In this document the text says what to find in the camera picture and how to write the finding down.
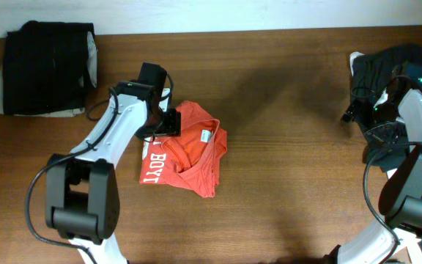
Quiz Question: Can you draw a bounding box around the red orange t-shirt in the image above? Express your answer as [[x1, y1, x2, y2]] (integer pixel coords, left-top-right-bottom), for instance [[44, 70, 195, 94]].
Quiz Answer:
[[139, 100, 227, 198]]

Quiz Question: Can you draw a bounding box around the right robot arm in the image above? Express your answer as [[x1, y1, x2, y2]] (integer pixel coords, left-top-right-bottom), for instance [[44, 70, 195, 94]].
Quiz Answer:
[[326, 75, 422, 263]]

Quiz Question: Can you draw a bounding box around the dark grey garment pile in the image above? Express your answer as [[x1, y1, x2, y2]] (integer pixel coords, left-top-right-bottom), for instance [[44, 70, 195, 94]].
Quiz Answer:
[[349, 43, 422, 173]]

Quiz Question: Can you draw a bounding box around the folded black garment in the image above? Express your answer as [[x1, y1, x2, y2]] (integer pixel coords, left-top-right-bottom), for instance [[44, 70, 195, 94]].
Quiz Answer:
[[2, 21, 97, 115]]

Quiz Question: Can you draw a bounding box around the folded beige garment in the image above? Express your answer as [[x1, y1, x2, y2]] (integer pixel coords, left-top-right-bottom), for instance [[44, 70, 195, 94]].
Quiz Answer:
[[0, 33, 97, 117]]

